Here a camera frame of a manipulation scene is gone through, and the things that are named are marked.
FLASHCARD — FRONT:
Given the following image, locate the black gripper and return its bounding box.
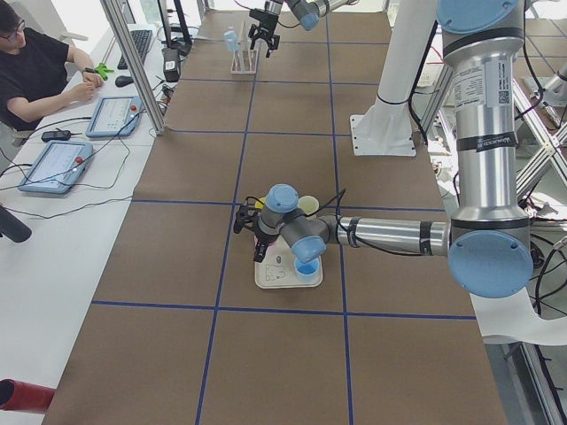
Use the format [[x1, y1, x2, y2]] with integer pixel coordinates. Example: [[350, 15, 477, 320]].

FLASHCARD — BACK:
[[253, 223, 279, 262], [248, 8, 280, 58]]

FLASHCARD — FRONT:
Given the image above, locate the light blue plastic cup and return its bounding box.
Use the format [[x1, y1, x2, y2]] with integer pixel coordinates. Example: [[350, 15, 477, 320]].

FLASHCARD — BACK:
[[223, 28, 238, 52]]

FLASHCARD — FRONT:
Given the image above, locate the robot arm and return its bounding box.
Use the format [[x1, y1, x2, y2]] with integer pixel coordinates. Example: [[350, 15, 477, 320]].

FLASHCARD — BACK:
[[250, 1, 533, 298], [248, 0, 357, 58]]

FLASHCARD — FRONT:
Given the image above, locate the yellow plastic cup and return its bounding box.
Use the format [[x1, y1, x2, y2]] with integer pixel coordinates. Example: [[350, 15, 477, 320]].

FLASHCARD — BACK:
[[254, 197, 266, 210]]

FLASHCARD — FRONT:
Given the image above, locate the cream white plastic cup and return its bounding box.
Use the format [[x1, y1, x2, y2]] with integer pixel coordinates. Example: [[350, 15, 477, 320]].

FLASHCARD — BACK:
[[298, 195, 320, 220]]

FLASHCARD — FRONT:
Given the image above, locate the cream rabbit print tray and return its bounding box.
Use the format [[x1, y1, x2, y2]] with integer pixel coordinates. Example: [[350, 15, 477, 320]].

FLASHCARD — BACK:
[[254, 237, 322, 290]]

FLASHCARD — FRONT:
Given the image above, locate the black power adapter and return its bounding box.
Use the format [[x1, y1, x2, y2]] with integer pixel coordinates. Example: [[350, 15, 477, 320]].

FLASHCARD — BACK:
[[161, 48, 181, 82]]

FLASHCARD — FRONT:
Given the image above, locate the black keyboard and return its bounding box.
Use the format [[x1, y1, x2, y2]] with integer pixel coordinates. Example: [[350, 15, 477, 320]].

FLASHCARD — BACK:
[[117, 29, 153, 71]]

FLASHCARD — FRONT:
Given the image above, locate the black computer mouse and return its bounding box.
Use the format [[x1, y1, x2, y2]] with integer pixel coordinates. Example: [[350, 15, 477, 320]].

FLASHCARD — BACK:
[[114, 75, 134, 88]]

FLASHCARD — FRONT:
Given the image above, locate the green toy figure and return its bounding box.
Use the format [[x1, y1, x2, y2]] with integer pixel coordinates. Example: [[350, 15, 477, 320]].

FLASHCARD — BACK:
[[94, 62, 114, 81]]

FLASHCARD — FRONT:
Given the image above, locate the far blue teach pendant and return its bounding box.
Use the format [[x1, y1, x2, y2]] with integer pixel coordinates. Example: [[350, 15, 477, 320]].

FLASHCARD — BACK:
[[85, 96, 143, 139]]

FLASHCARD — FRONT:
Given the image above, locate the blue teach pendant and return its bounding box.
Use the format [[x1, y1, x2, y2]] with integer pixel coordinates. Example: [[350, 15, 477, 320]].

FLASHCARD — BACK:
[[18, 141, 94, 195], [85, 96, 143, 139]]

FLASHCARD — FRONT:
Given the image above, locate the near blue teach pendant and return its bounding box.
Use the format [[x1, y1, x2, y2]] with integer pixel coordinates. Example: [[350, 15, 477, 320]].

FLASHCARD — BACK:
[[18, 141, 94, 195]]

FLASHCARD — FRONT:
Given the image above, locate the seated person black shirt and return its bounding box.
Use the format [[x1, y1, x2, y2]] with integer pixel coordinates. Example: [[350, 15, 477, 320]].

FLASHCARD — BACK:
[[1, 1, 104, 132]]

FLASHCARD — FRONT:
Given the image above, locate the white paper sheet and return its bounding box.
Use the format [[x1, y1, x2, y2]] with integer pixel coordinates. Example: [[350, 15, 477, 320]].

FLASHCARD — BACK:
[[470, 289, 566, 346]]

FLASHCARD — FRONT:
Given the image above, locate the red cylinder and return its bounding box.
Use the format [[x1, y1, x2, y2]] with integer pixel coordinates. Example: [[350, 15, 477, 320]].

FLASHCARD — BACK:
[[1, 379, 56, 414]]

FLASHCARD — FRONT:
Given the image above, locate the white wire cup rack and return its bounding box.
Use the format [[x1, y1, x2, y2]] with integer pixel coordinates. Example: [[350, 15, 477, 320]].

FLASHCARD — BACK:
[[228, 21, 258, 75]]

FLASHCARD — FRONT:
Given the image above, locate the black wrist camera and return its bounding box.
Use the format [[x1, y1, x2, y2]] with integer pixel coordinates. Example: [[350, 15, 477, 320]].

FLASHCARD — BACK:
[[232, 204, 260, 234]]

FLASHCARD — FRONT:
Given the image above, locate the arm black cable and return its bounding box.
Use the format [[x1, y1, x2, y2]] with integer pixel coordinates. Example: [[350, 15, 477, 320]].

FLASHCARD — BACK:
[[245, 188, 444, 257]]

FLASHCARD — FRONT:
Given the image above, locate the aluminium frame post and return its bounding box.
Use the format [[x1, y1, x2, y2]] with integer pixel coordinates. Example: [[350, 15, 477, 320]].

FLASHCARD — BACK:
[[100, 0, 165, 135]]

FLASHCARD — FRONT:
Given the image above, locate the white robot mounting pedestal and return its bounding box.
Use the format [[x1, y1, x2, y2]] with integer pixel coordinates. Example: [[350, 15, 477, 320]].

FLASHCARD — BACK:
[[350, 0, 437, 157]]

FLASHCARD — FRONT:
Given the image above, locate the black cylinder handle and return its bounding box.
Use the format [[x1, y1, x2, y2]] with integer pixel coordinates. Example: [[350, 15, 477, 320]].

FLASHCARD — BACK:
[[0, 206, 32, 243]]

